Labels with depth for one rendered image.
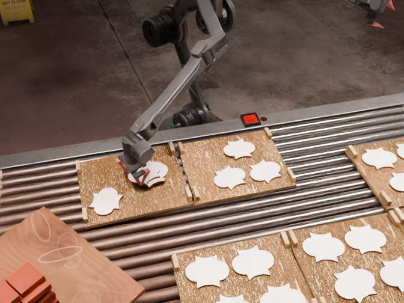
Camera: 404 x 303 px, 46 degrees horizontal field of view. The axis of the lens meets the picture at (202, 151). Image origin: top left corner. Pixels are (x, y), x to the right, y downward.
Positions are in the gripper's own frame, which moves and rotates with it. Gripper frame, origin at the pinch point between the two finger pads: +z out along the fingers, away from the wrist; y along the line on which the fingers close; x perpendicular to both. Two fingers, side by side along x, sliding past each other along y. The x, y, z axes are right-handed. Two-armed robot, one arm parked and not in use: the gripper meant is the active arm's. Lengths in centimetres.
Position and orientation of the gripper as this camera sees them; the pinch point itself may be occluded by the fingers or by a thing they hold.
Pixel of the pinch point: (134, 177)
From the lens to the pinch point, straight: 187.9
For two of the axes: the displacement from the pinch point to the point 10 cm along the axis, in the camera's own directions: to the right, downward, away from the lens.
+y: -6.5, -5.1, 5.7
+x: -7.6, 4.3, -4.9
